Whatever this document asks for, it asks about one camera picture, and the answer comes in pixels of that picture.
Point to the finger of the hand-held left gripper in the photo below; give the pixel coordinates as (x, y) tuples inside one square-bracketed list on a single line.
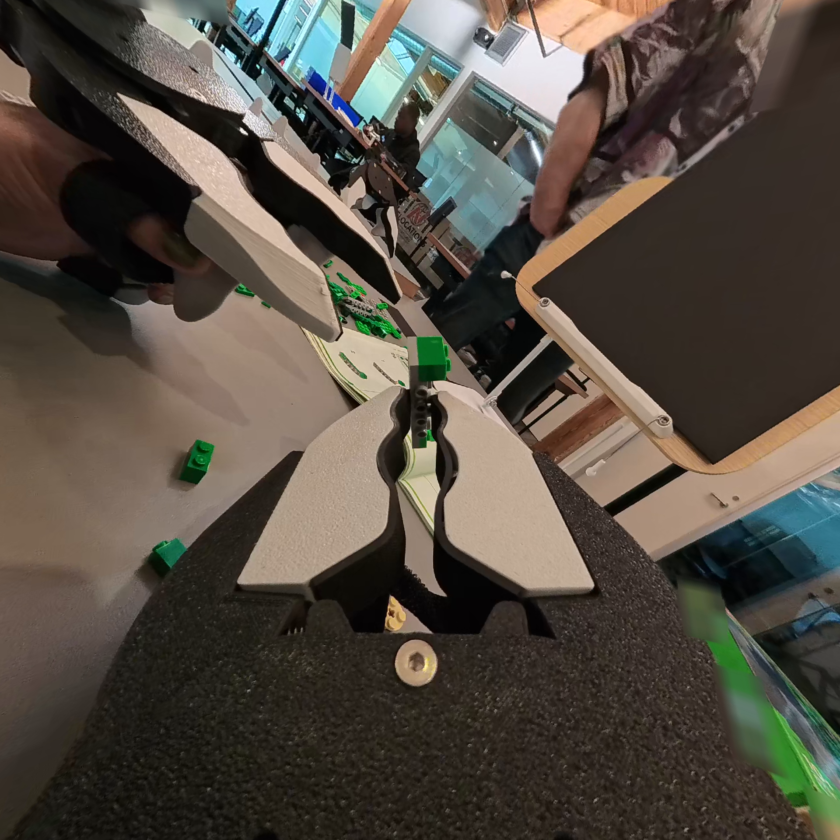
[(328, 223), (229, 216)]

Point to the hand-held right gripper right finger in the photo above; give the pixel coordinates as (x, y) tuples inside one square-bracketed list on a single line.
[(518, 525)]

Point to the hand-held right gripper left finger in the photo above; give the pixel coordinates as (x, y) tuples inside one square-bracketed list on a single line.
[(328, 518)]

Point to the green grey brick assembly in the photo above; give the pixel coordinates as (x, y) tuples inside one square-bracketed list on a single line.
[(430, 358)]

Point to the grey desk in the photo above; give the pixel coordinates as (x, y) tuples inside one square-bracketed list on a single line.
[(98, 407)]

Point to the person's left hand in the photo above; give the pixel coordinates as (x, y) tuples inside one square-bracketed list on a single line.
[(33, 184)]

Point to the white sign red letters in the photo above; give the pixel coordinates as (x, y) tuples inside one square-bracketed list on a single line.
[(415, 226)]

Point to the white tethered peg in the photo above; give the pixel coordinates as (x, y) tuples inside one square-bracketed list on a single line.
[(595, 467), (506, 275)]

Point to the pile of green bricks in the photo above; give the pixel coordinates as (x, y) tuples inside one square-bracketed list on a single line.
[(367, 315)]

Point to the white board stand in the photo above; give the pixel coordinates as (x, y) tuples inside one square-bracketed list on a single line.
[(487, 401)]

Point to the loose green brick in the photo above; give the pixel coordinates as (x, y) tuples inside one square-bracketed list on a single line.
[(167, 558), (195, 463)]

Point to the brick instruction booklet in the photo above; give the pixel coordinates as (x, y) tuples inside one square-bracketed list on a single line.
[(374, 367)]

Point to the wooden ceiling beam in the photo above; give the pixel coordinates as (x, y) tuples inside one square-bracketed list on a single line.
[(374, 46)]

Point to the wood-framed black board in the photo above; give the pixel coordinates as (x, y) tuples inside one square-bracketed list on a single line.
[(689, 295)]

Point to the wall air vent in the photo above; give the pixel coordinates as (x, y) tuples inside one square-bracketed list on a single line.
[(508, 44)]

